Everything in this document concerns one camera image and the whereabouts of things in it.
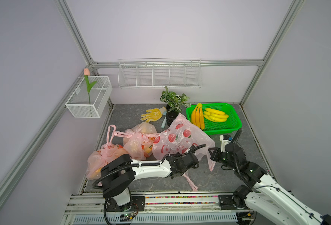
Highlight pink strawberry plastic bag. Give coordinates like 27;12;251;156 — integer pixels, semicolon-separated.
152;113;217;192

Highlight pale yellow banana bunch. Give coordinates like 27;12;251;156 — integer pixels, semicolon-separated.
203;108;229;122

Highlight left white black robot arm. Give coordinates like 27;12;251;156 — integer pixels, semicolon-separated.
92;144;206;225

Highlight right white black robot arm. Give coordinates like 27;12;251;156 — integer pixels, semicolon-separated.
208;130;331;225

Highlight green plastic basket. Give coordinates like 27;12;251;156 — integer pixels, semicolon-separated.
186;103;242;135

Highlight light blue white tube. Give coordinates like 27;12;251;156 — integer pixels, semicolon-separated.
161;117;166;128

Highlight potted plant black vase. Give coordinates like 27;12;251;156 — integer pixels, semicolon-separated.
160;86;191;126

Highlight pink artificial tulip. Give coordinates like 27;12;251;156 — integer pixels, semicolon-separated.
84;68;97;104

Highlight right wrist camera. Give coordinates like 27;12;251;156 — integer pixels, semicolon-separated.
220;134;233;152

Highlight white wire wall shelf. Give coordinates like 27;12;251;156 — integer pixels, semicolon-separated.
118;58;203;89

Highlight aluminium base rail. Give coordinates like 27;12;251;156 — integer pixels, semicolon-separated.
59;191;310;225

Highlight white wire side basket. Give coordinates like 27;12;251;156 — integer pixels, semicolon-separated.
61;75;113;119

